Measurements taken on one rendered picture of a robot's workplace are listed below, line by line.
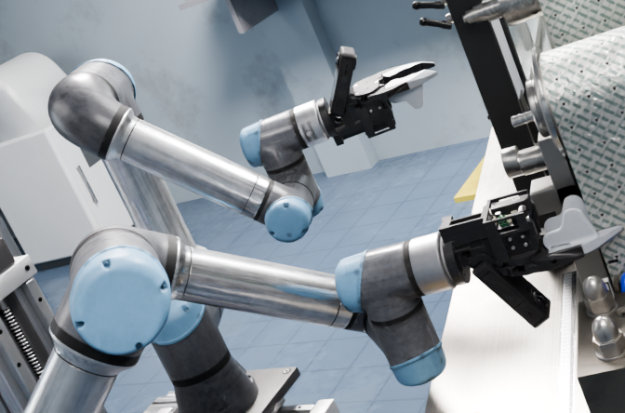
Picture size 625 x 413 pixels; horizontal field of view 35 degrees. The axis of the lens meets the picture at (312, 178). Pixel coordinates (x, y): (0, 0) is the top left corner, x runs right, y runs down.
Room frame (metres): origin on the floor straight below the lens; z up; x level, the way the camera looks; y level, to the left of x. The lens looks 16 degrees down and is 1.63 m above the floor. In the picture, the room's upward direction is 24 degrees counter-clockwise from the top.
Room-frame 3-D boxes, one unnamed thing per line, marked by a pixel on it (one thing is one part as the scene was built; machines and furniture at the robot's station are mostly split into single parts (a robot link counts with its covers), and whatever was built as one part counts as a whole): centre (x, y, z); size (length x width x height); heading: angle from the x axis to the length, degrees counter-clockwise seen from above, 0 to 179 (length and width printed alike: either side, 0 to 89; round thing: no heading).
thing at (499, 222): (1.15, -0.18, 1.12); 0.12 x 0.08 x 0.09; 68
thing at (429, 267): (1.18, -0.10, 1.11); 0.08 x 0.05 x 0.08; 158
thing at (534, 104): (1.17, -0.30, 1.25); 0.07 x 0.02 x 0.07; 158
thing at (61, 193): (6.11, 1.41, 0.63); 0.71 x 0.60 x 1.26; 54
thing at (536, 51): (1.16, -0.31, 1.25); 0.15 x 0.01 x 0.15; 158
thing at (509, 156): (1.22, -0.25, 1.18); 0.04 x 0.02 x 0.04; 158
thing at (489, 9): (1.42, -0.33, 1.34); 0.06 x 0.03 x 0.03; 68
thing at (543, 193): (1.21, -0.28, 1.05); 0.06 x 0.05 x 0.31; 68
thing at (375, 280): (1.21, -0.03, 1.11); 0.11 x 0.08 x 0.09; 68
